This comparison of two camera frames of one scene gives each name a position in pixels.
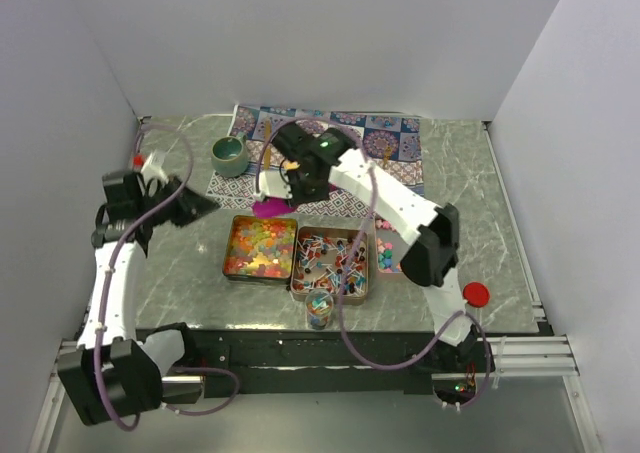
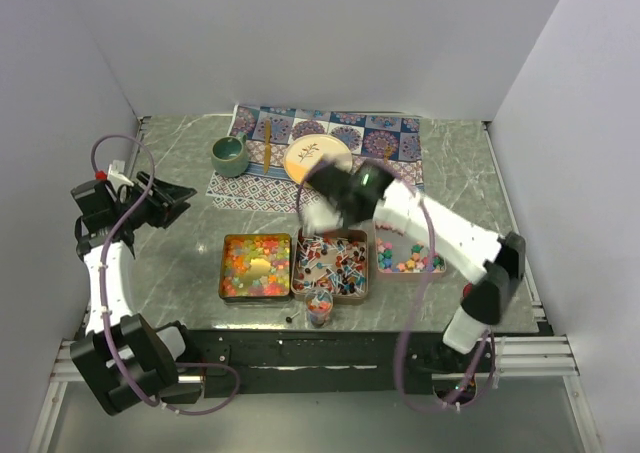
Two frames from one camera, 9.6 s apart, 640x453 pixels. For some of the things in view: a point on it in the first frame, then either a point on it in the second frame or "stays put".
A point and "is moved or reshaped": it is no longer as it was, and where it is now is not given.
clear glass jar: (319, 307) stays put
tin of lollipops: (320, 257) stays put
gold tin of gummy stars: (261, 249) is moved or reshaped
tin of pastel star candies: (390, 246) stays put
